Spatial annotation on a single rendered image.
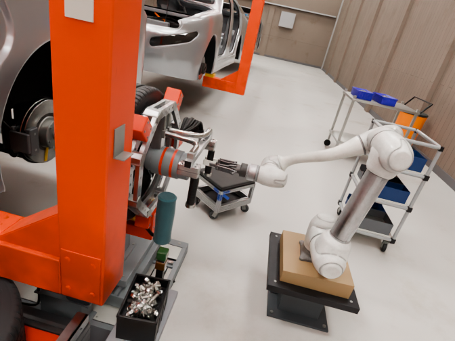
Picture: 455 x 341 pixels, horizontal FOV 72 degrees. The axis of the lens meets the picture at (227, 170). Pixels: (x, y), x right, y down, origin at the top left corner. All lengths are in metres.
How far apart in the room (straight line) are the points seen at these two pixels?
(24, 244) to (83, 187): 0.38
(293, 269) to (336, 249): 0.31
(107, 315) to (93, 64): 1.31
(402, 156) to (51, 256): 1.35
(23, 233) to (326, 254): 1.27
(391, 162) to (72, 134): 1.15
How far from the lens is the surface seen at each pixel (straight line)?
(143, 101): 1.40
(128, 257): 1.90
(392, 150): 1.41
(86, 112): 0.91
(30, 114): 1.68
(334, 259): 1.62
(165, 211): 1.47
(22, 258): 1.33
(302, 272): 1.83
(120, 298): 1.78
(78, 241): 1.14
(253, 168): 1.61
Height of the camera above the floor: 1.51
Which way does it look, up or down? 25 degrees down
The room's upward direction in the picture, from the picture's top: 12 degrees clockwise
